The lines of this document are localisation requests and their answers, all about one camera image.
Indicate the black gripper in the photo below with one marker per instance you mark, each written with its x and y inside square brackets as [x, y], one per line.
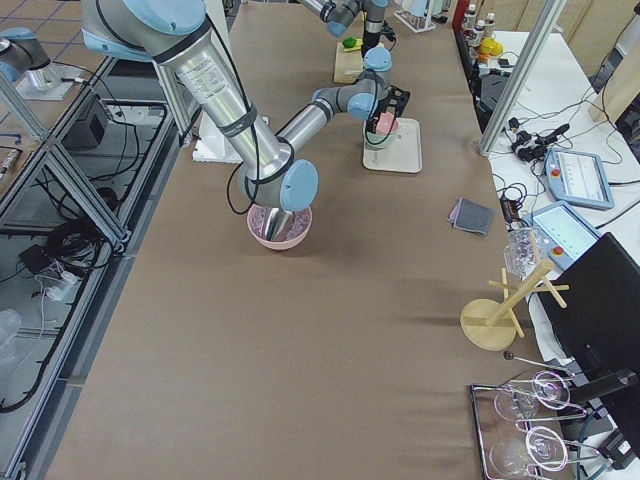
[373, 123]

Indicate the small pink bowl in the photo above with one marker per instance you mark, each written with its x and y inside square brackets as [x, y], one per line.
[387, 124]

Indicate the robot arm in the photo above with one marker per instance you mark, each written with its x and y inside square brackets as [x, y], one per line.
[178, 35]
[338, 16]

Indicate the green bowl stack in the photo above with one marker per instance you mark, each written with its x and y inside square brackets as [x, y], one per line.
[379, 141]

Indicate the large pink ice bowl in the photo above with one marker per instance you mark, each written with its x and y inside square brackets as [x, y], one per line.
[297, 233]

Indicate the bamboo cutting board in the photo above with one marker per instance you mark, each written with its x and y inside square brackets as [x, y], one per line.
[348, 65]

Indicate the cream rabbit tray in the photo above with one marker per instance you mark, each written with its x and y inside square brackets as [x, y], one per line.
[402, 155]

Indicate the green lime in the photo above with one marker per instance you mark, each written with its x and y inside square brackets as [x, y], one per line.
[351, 42]

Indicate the grey folded cloth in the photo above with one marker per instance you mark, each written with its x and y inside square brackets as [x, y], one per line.
[471, 217]

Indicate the blue teach pendant far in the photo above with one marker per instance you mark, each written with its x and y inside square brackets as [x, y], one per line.
[578, 178]

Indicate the blue teach pendant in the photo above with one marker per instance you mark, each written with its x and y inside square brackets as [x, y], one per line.
[569, 235]
[578, 178]

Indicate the blue teach pendant near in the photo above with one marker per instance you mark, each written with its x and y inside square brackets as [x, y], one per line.
[569, 235]

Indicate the wooden mug tree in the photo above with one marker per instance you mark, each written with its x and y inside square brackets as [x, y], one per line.
[493, 325]

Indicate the black monitor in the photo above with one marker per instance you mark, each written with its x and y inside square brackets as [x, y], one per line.
[599, 328]

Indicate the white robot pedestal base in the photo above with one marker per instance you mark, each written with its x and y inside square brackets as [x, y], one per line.
[212, 146]

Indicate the wire glass rack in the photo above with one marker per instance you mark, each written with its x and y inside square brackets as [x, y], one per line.
[518, 428]

